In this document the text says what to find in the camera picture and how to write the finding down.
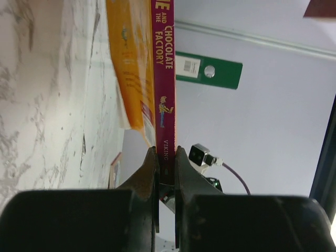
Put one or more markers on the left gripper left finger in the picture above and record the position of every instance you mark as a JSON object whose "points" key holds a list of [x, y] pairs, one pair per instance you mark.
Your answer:
{"points": [[122, 219]]}

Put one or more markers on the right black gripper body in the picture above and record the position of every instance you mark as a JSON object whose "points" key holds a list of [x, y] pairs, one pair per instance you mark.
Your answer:
{"points": [[167, 196]]}

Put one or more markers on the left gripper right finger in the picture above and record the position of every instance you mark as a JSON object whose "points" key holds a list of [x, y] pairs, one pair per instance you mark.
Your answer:
{"points": [[208, 220]]}

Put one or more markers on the brown cover book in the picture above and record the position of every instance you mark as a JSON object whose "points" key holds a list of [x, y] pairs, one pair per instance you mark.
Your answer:
{"points": [[114, 176]]}

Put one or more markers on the yellow Roald Dahl book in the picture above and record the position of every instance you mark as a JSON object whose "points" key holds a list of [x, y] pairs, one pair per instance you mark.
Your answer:
{"points": [[142, 49]]}

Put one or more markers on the green lever arch binder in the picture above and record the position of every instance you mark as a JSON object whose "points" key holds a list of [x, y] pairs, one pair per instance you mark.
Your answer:
{"points": [[207, 70]]}

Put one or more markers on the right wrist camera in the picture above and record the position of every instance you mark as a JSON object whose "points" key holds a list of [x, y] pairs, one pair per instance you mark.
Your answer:
{"points": [[201, 159]]}

